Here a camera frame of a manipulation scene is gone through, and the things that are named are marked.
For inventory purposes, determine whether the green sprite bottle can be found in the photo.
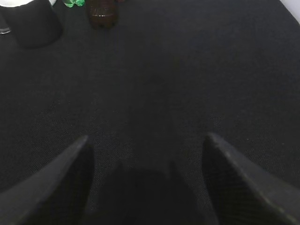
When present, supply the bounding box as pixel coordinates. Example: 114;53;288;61
63;0;85;8

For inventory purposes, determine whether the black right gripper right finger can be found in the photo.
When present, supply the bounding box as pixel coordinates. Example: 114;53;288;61
202;133;300;225

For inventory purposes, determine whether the grey ceramic mug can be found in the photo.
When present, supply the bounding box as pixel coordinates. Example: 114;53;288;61
0;0;63;48

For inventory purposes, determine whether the clear cola bottle red label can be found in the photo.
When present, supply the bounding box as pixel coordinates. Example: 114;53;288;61
85;0;119;29

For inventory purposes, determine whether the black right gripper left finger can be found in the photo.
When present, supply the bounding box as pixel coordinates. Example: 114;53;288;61
0;135;94;225

